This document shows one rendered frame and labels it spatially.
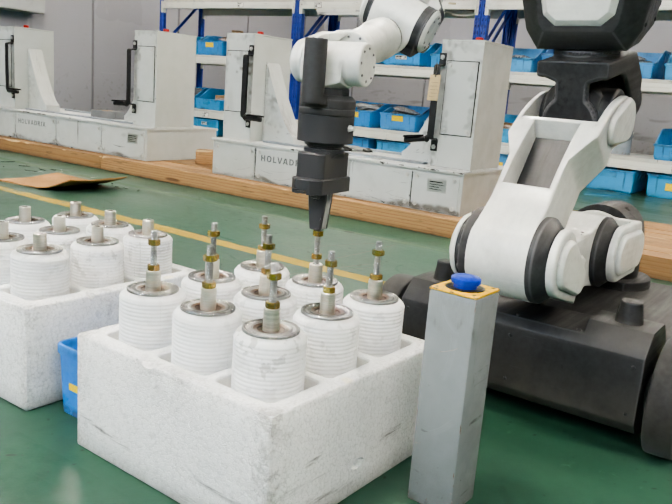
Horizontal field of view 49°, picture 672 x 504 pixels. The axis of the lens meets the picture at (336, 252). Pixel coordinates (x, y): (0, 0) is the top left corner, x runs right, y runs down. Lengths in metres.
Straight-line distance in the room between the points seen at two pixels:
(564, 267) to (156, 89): 3.40
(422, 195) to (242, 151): 1.05
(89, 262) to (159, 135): 3.01
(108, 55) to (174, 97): 4.28
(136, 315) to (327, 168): 0.36
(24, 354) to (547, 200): 0.89
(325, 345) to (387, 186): 2.29
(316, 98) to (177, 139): 3.39
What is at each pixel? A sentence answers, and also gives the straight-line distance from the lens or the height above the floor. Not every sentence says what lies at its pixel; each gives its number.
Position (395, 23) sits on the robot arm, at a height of 0.68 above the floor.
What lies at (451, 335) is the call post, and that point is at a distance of 0.99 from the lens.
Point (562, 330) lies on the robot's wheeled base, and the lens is 1.33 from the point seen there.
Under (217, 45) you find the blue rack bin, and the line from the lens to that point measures 7.65.
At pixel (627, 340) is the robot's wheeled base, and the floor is 0.20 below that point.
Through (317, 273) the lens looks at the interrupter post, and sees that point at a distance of 1.19.
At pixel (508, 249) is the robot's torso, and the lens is 1.20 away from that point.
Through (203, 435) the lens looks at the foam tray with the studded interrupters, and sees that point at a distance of 0.98.
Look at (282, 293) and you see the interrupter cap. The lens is 1.11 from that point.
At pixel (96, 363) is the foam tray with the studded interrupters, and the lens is 1.13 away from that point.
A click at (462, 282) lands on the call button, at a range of 0.98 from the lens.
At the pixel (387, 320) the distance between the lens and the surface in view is 1.11.
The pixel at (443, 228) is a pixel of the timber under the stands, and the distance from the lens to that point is 3.06.
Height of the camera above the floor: 0.56
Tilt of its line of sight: 12 degrees down
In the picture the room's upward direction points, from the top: 5 degrees clockwise
